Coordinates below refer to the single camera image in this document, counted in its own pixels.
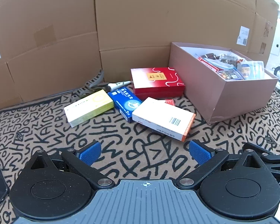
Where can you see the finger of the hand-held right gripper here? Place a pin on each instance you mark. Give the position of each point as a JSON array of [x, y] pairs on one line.
[[259, 149]]

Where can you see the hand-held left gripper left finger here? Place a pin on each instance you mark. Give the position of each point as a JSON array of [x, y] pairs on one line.
[[90, 152]]

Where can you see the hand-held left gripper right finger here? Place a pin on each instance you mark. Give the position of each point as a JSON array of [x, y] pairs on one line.
[[200, 153]]

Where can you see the yellow and white medicine box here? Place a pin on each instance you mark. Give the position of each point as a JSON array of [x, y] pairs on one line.
[[89, 106]]

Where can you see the white and orange medicine box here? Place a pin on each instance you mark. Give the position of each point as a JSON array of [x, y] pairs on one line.
[[163, 117]]

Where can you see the blue medicine box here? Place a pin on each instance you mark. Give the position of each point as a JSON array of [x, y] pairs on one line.
[[126, 102]]

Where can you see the pink cardboard box container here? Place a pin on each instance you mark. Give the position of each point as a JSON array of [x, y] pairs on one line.
[[200, 84]]

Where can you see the white patterned cream tube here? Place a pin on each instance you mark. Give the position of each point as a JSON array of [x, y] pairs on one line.
[[117, 85]]

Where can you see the letter patterned mat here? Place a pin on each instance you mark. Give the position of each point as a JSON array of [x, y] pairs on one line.
[[130, 144]]

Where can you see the small red card box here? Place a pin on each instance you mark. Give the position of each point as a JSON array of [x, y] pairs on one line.
[[169, 102]]

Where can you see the grey hair claw clip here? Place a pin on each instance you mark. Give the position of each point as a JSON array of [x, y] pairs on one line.
[[93, 82]]

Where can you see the clear plastic cup blue label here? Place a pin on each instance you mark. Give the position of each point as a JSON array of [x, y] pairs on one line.
[[250, 69]]

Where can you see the blue printed packet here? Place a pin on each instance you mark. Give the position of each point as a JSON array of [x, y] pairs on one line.
[[231, 74]]

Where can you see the red gift box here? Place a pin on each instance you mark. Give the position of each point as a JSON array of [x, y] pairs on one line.
[[156, 80]]

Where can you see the red packet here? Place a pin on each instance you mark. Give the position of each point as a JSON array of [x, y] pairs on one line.
[[208, 64]]

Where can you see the clear bag of snacks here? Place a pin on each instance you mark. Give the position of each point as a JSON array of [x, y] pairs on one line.
[[227, 58]]

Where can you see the dark brown pouch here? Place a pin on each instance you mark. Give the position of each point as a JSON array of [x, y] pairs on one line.
[[209, 56]]

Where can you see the brown cardboard sheet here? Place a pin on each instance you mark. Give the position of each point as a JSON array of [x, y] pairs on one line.
[[44, 42], [262, 28], [172, 16]]

